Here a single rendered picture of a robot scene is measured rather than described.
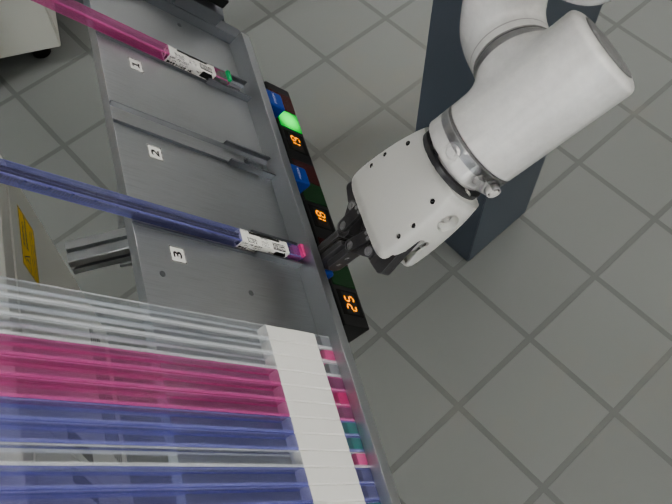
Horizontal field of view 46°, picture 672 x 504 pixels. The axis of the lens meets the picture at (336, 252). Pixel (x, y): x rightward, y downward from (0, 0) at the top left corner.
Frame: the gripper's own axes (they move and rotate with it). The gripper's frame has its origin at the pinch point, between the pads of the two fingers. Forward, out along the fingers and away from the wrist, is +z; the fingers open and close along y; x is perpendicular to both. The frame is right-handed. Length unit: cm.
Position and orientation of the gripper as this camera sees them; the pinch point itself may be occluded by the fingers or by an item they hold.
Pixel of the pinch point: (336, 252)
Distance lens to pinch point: 79.6
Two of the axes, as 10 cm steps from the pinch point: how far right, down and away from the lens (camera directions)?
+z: -7.0, 5.2, 4.9
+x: -6.6, -2.0, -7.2
